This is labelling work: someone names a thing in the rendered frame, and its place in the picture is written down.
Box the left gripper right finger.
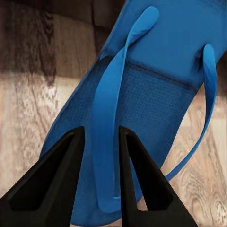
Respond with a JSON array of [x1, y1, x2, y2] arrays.
[[118, 126, 198, 227]]

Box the sandal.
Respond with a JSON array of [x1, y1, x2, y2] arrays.
[[39, 0, 227, 227]]

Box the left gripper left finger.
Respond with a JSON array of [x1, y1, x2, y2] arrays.
[[0, 126, 85, 227]]

